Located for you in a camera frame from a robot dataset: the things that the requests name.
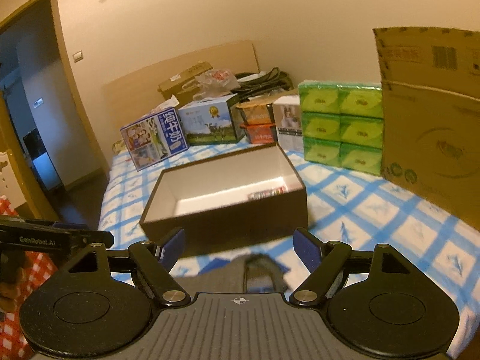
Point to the green tissue pack bundle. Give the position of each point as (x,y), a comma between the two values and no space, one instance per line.
(342,124)

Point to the wooden headboard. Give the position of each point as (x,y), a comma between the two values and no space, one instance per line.
(131,96)

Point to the red checkered cloth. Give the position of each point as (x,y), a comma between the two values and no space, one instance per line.
(21,274)

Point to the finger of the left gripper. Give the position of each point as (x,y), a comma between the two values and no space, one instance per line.
(81,237)

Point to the large brown cardboard box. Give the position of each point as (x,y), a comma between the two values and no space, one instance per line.
(430,99)

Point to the dark green strap bag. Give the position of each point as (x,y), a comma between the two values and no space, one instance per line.
(272,80)

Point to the wall light switch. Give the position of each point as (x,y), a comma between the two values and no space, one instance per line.
(78,56)

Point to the grey knit sock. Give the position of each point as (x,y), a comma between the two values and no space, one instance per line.
(248,273)

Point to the upper instant noodle bowl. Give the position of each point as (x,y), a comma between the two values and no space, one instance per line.
(256,112)

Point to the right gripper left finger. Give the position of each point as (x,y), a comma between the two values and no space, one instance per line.
(153,263)

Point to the dark brown open box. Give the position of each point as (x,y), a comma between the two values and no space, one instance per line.
(208,199)

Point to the flat brown cardboard box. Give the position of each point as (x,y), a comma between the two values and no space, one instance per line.
(175,83)

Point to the clear plastic bag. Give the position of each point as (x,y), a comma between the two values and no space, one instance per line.
(215,83)

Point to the blue cartoon milk carton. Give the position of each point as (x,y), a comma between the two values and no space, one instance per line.
(154,138)

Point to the white humidifier product box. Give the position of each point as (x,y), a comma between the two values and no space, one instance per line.
(287,114)

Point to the blue checkered bed sheet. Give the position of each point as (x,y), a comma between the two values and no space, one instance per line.
(359,209)

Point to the cow picture milk box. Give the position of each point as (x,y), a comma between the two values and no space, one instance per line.
(213,120)

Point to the lower red noodle bowl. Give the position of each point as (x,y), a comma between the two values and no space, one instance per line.
(259,133)

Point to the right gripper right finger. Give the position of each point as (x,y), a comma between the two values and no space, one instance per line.
(326,264)

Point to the wooden door frame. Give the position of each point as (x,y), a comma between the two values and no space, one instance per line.
(54,103)

